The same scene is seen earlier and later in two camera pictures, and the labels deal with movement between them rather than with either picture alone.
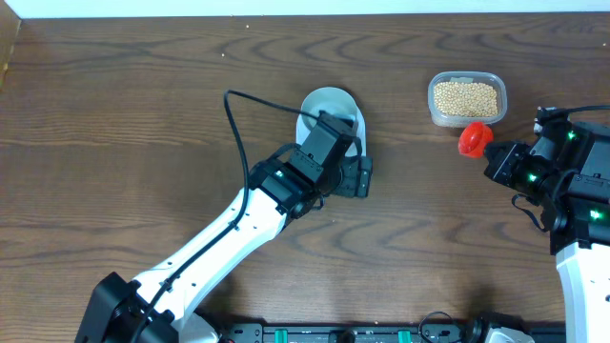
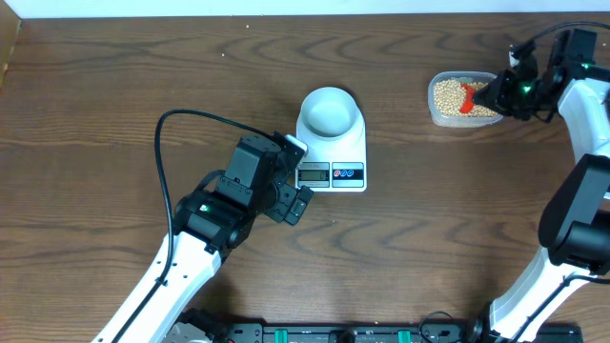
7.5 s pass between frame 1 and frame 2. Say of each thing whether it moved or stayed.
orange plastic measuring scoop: moved
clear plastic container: stayed
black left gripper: moved
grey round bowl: stayed
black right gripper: moved
